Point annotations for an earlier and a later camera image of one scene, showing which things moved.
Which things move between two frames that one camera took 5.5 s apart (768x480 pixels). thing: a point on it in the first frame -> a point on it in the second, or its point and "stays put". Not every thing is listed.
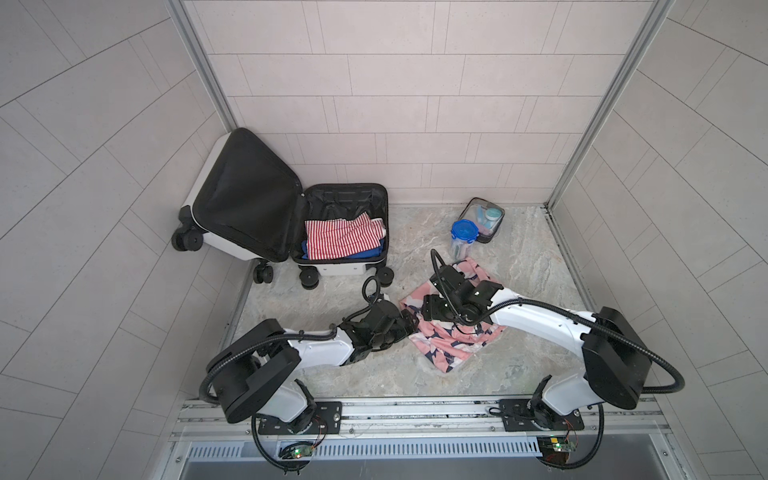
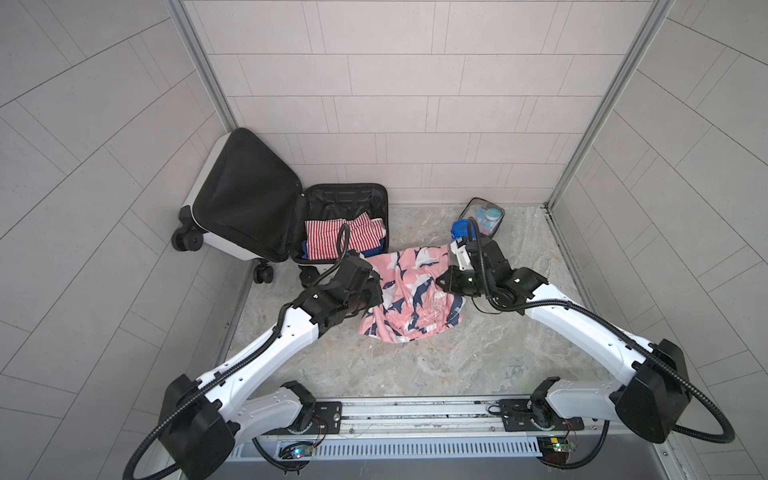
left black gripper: [400, 332] -> [374, 290]
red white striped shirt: [328, 238] stays put
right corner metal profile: [658, 14] stays put
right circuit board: [555, 449] stays put
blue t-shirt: [375, 253] stays put
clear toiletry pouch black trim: [487, 216] stays put
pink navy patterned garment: [450, 343] -> [413, 305]
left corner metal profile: [197, 50] stays put
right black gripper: [428, 309] -> [451, 278]
